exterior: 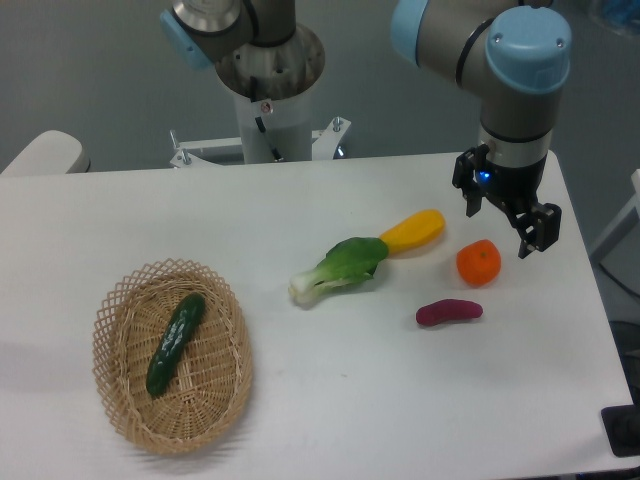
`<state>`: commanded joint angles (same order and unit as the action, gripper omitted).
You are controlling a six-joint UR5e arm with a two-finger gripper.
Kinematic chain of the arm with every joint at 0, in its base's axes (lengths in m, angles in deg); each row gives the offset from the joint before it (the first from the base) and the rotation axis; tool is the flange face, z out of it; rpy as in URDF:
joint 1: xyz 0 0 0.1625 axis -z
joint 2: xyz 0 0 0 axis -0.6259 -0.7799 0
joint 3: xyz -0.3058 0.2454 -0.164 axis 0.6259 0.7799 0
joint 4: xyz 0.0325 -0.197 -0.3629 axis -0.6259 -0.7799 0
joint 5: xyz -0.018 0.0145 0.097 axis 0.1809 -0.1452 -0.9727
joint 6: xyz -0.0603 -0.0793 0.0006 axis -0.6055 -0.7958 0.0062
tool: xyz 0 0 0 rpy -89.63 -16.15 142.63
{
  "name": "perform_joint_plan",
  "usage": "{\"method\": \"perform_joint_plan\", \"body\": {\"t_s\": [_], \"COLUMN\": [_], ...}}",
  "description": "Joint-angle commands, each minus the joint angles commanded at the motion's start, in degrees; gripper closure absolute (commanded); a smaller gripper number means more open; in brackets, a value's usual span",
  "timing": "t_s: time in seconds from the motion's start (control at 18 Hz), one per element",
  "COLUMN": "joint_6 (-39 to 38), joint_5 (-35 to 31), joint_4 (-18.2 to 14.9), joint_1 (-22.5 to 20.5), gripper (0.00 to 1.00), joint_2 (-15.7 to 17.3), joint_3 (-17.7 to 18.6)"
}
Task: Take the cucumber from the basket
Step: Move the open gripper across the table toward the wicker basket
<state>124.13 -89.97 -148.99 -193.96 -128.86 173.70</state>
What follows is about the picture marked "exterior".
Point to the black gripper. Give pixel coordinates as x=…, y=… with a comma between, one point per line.
x=509, y=175

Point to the green cucumber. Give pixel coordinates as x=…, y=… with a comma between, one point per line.
x=181, y=327

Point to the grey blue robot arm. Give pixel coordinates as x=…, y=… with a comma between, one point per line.
x=513, y=55

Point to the woven wicker basket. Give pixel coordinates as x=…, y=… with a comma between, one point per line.
x=212, y=381

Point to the orange tangerine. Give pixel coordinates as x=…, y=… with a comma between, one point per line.
x=479, y=263

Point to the white furniture at right edge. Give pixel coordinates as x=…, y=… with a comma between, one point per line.
x=620, y=226

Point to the purple sweet potato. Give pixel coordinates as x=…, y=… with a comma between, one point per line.
x=447, y=310

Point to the green bok choy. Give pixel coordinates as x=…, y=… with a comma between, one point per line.
x=349, y=262

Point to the black device at table edge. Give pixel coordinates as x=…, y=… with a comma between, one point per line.
x=622, y=429

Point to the white chair back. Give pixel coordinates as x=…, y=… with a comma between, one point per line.
x=51, y=153

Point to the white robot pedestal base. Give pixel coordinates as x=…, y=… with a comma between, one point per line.
x=272, y=90

